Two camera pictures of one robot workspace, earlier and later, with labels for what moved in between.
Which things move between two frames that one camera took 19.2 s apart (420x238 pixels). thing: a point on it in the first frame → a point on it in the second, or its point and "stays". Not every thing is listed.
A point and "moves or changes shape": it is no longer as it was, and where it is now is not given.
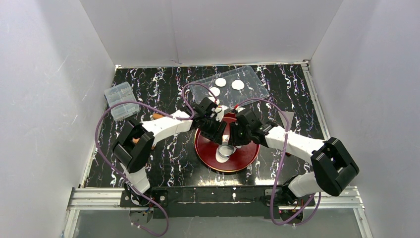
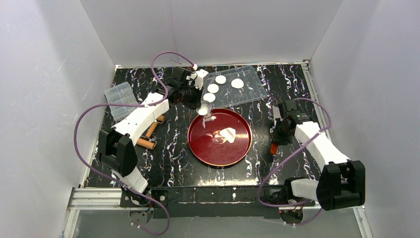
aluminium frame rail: (97, 199) stays
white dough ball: (223, 152) moves or changes shape
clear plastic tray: (231, 89) stays
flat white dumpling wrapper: (237, 85) stays
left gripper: (213, 132) → (195, 99)
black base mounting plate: (217, 202) stays
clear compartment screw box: (121, 92) stays
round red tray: (206, 147) moves or changes shape
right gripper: (238, 135) → (281, 137)
